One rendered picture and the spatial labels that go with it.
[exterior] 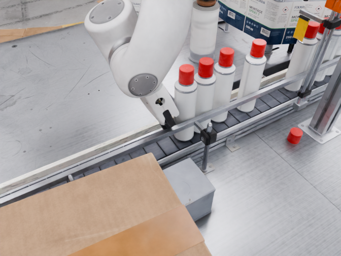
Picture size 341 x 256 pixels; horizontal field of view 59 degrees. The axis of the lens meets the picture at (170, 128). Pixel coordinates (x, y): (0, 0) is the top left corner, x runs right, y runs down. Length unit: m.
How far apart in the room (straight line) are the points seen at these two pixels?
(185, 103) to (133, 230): 0.38
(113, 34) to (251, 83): 0.43
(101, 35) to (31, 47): 0.87
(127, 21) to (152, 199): 0.27
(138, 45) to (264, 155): 0.51
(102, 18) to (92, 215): 0.29
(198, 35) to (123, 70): 0.57
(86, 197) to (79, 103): 0.62
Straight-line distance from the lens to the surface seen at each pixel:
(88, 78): 1.09
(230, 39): 1.20
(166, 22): 0.43
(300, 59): 0.92
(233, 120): 0.83
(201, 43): 1.00
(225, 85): 0.74
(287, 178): 0.81
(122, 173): 0.40
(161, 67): 0.45
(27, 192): 0.63
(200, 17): 0.97
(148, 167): 0.41
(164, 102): 0.60
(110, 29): 0.48
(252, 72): 0.78
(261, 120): 0.88
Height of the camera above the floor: 1.44
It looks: 45 degrees down
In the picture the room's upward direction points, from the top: straight up
